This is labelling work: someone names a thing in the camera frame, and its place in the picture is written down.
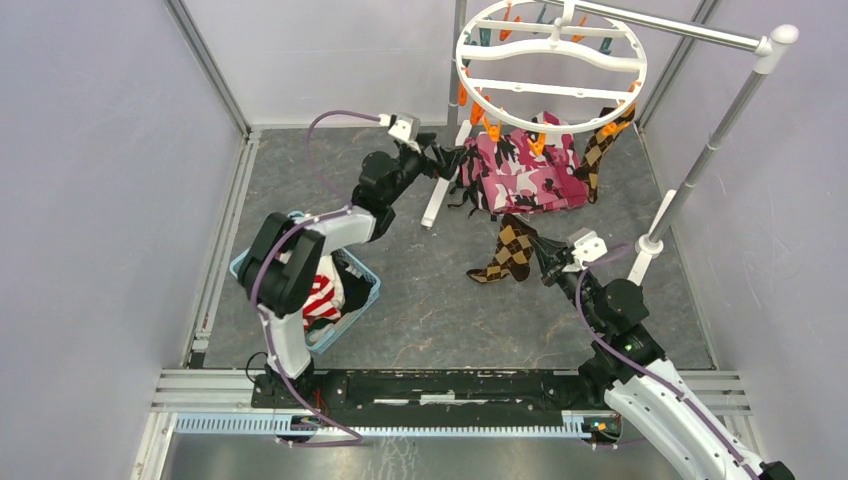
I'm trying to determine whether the pink camouflage garment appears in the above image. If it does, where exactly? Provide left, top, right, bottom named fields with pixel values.
left=448, top=128, right=588, bottom=216

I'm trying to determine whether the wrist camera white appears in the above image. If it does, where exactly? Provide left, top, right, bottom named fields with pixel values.
left=378, top=113, right=421, bottom=153
left=563, top=228, right=608, bottom=272

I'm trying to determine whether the light blue laundry basket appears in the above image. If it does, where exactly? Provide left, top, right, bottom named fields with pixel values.
left=229, top=211, right=383, bottom=355

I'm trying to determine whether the orange clip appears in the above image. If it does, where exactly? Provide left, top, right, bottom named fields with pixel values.
left=482, top=114, right=502, bottom=143
left=527, top=132, right=546, bottom=157

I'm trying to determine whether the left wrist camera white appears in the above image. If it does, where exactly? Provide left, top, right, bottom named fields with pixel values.
left=378, top=113, right=421, bottom=153

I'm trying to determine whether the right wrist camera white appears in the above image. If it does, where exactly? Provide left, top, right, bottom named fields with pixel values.
left=563, top=228, right=608, bottom=272

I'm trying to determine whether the orange clip right rim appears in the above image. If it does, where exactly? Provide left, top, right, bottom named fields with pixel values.
left=457, top=66, right=468, bottom=107

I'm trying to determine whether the orange clip far left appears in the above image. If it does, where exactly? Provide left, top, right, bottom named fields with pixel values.
left=482, top=114, right=502, bottom=143

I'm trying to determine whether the teal clip right rim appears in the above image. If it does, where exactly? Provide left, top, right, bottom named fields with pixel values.
left=598, top=37, right=613, bottom=55

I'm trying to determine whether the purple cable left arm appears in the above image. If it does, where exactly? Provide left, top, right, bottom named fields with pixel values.
left=247, top=109, right=386, bottom=449

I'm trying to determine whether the white round clip hanger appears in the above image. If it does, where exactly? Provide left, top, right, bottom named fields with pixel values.
left=461, top=1, right=648, bottom=133

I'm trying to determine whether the metal clothes rack frame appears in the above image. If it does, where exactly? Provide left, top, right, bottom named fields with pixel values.
left=450, top=1, right=799, bottom=285

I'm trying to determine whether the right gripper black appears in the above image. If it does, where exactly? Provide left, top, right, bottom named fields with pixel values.
left=527, top=232, right=605, bottom=332

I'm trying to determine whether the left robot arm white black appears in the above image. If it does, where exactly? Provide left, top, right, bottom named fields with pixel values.
left=236, top=133, right=464, bottom=408

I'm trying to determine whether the brown argyle sock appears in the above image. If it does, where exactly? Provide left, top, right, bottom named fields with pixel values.
left=574, top=125, right=622, bottom=204
left=466, top=214, right=537, bottom=284

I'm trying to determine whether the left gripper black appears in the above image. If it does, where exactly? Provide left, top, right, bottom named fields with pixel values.
left=384, top=133, right=465, bottom=206

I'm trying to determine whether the orange clip front holding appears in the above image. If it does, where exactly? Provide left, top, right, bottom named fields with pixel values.
left=599, top=102, right=638, bottom=137

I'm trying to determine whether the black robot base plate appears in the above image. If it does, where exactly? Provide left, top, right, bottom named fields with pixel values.
left=250, top=369, right=611, bottom=430

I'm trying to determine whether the red white striped sock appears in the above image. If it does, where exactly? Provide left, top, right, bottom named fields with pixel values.
left=302, top=274, right=345, bottom=330

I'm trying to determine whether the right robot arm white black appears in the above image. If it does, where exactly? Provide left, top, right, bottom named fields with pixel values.
left=529, top=231, right=794, bottom=479

